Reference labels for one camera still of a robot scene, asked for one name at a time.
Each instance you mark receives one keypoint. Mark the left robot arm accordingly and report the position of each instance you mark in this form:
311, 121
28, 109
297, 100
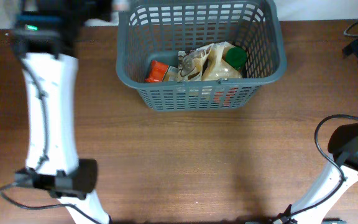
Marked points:
43, 41

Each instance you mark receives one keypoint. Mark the grey plastic shopping basket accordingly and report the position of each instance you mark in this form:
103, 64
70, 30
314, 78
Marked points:
159, 30

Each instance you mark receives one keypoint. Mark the green lid jar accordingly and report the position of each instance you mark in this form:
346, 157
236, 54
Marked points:
236, 57

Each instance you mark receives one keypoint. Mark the beige paper bag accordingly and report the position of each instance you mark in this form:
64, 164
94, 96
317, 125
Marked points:
217, 67

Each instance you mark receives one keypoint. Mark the red orange pasta packet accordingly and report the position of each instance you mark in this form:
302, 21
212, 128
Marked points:
160, 72

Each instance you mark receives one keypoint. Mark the small brown snack bag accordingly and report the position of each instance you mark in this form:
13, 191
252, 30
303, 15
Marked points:
191, 64

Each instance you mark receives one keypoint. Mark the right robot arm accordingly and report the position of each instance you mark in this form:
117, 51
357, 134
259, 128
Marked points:
338, 175

